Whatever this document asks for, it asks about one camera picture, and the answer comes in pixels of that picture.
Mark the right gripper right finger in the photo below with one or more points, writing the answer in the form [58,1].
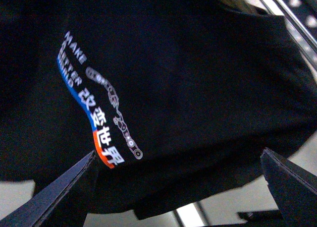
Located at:
[293,188]

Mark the black printed t-shirt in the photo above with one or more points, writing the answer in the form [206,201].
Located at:
[178,98]

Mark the grey metal clothes rack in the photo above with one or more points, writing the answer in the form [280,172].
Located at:
[301,21]

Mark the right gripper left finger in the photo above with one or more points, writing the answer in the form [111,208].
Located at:
[63,203]

